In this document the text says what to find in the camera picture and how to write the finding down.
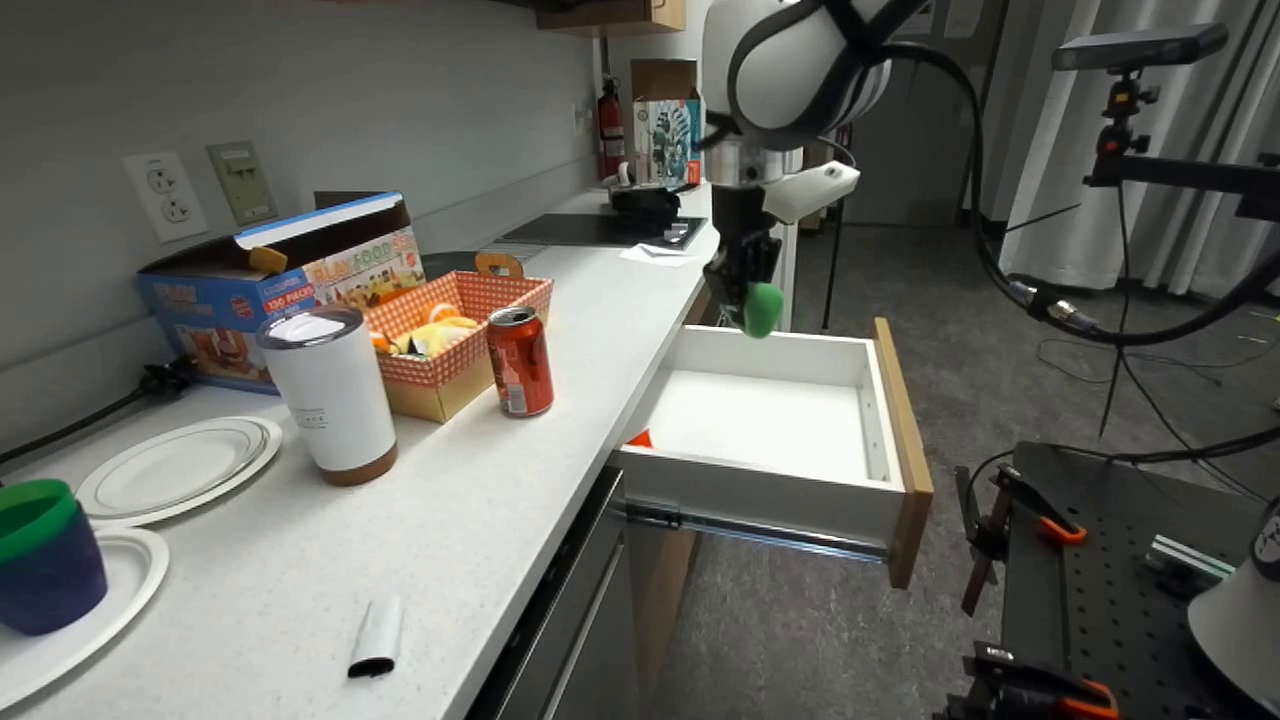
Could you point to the orange black clamp right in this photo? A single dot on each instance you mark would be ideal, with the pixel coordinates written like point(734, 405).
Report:
point(1016, 691)

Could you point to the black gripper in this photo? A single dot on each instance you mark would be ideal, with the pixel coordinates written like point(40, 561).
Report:
point(747, 247)

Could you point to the orange patterned paper tray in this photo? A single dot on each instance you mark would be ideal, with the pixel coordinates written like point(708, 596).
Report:
point(431, 341)

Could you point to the white wall outlet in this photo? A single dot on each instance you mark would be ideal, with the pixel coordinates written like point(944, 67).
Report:
point(164, 192)

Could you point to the black perforated breadboard plate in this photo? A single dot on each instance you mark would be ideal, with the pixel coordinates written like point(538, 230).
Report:
point(1119, 607)

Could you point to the orange black clamp left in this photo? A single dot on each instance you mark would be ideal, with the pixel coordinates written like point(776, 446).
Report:
point(989, 530)

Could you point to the black white marker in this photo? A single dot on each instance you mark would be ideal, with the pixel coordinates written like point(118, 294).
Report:
point(378, 642)

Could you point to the black camera on stand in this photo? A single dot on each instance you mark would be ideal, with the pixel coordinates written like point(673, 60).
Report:
point(1123, 152)

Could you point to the red fire extinguisher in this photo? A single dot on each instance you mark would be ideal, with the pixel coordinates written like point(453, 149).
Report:
point(611, 132)

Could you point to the white plate far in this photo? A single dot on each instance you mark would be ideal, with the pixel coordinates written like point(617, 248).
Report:
point(180, 468)

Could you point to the blue cup green rim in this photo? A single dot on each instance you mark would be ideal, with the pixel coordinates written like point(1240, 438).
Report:
point(48, 559)

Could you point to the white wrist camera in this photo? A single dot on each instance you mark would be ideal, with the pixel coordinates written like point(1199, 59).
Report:
point(809, 191)

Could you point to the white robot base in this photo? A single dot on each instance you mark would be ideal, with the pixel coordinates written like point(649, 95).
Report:
point(1237, 621)

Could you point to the orange black clamp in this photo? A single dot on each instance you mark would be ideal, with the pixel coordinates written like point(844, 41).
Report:
point(1016, 691)
point(989, 530)

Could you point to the white wooden-front drawer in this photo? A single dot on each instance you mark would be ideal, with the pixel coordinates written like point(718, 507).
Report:
point(802, 442)

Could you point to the red soda can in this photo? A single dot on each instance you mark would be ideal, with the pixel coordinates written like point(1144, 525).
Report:
point(520, 363)

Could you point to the white tumbler cup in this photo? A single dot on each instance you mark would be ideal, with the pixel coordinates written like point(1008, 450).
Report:
point(329, 377)

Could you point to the blue cardboard box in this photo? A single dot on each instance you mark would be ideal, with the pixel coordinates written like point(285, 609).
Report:
point(215, 298)

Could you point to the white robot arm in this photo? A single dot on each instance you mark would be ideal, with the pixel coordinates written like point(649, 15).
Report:
point(776, 77)

